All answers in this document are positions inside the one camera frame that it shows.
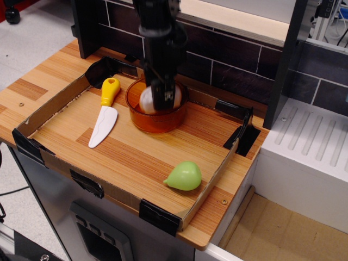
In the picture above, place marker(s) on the light wooden shelf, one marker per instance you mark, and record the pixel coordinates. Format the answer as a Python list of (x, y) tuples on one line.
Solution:
[(236, 22)]

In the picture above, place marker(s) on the yellow handled white toy knife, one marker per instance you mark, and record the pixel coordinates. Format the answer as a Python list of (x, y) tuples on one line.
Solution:
[(108, 115)]

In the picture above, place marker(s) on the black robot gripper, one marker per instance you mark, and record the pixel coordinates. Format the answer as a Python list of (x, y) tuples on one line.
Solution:
[(165, 49)]

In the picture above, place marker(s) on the orange transparent plastic pot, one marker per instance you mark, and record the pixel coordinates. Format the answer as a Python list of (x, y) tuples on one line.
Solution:
[(159, 122)]

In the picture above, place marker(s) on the cardboard fence with black tape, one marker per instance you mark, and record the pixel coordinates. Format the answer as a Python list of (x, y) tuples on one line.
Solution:
[(130, 165)]

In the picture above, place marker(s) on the dark grey vertical post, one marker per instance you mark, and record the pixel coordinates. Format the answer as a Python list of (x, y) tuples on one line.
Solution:
[(280, 90)]

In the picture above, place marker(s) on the white rice sushi toy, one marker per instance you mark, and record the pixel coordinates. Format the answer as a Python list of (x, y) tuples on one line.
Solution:
[(146, 101)]

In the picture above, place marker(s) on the grey toy oven front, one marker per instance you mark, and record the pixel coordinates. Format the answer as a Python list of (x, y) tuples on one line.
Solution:
[(102, 240)]

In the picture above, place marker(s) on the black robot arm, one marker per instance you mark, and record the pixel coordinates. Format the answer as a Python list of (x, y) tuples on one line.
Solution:
[(163, 12)]

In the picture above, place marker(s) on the green toy pear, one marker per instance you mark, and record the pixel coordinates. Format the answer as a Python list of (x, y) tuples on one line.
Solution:
[(186, 176)]

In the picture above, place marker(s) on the aluminium frame with cables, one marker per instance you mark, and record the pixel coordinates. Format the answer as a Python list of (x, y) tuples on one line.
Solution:
[(329, 25)]

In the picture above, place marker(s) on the black caster wheel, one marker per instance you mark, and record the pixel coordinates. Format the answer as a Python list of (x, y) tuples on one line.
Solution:
[(12, 14)]

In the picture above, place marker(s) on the white toy sink drainboard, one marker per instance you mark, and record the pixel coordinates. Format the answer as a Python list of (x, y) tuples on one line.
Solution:
[(302, 164)]

